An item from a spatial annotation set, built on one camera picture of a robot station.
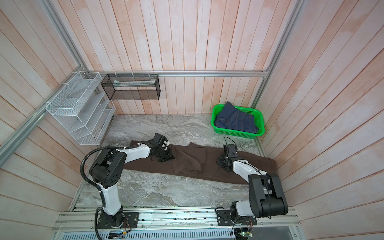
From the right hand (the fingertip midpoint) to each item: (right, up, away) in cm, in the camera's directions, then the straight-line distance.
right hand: (220, 160), depth 94 cm
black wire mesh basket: (-61, +51, +10) cm, 80 cm away
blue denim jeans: (+10, +28, +13) cm, 33 cm away
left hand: (-29, +1, 0) cm, 29 cm away
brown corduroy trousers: (-15, 0, -7) cm, 17 cm away
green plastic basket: (+31, +28, +14) cm, 44 cm away
